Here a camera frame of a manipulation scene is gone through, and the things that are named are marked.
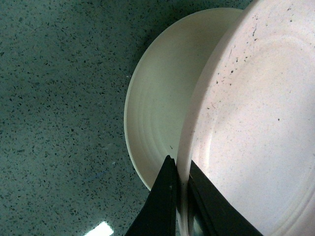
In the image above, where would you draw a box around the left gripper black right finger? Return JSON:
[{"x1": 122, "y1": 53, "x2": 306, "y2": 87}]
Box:
[{"x1": 188, "y1": 162, "x2": 262, "y2": 236}]

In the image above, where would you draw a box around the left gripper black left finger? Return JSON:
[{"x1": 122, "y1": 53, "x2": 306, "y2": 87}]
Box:
[{"x1": 126, "y1": 155, "x2": 178, "y2": 236}]

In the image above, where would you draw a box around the cream plate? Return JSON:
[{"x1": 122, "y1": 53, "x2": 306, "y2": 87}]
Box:
[{"x1": 124, "y1": 8, "x2": 242, "y2": 189}]

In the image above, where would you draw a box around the pink plate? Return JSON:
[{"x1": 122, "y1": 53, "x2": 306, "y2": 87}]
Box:
[{"x1": 177, "y1": 0, "x2": 315, "y2": 236}]

